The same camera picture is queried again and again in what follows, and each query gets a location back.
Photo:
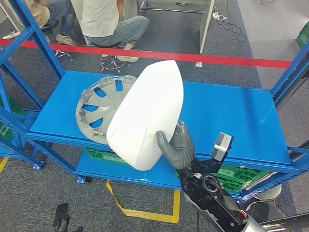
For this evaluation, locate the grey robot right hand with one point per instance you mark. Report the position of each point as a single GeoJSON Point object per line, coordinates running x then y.
{"type": "Point", "coordinates": [181, 150]}

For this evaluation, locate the grey wheel hubcap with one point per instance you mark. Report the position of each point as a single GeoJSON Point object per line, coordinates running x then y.
{"type": "Point", "coordinates": [106, 109]}

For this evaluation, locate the long red barrier belt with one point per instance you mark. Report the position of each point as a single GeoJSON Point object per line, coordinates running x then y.
{"type": "Point", "coordinates": [217, 59]}

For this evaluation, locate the blue metal shelf rack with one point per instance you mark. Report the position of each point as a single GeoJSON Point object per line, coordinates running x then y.
{"type": "Point", "coordinates": [229, 118]}
{"type": "Point", "coordinates": [14, 150]}

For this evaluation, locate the person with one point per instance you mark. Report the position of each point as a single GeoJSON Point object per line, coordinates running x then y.
{"type": "Point", "coordinates": [101, 16]}
{"type": "Point", "coordinates": [39, 11]}

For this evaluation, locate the white desk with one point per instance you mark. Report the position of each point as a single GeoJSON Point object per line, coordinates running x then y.
{"type": "Point", "coordinates": [207, 25]}

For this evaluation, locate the chrome base stool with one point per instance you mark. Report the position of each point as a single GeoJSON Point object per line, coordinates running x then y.
{"type": "Point", "coordinates": [108, 45]}

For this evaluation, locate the white power strip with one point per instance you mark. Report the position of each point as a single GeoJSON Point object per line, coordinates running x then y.
{"type": "Point", "coordinates": [219, 16]}

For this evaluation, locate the white plastic car part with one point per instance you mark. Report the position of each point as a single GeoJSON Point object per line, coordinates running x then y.
{"type": "Point", "coordinates": [145, 112]}

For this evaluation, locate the white floor socket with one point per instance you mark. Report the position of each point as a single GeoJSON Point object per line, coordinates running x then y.
{"type": "Point", "coordinates": [198, 64]}

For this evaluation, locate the black seat office chair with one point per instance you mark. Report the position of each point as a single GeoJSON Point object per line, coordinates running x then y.
{"type": "Point", "coordinates": [49, 25]}

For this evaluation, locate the green plastic crate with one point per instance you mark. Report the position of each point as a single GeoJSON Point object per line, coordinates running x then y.
{"type": "Point", "coordinates": [231, 187]}
{"type": "Point", "coordinates": [304, 36]}
{"type": "Point", "coordinates": [6, 131]}
{"type": "Point", "coordinates": [101, 156]}
{"type": "Point", "coordinates": [241, 174]}
{"type": "Point", "coordinates": [18, 109]}

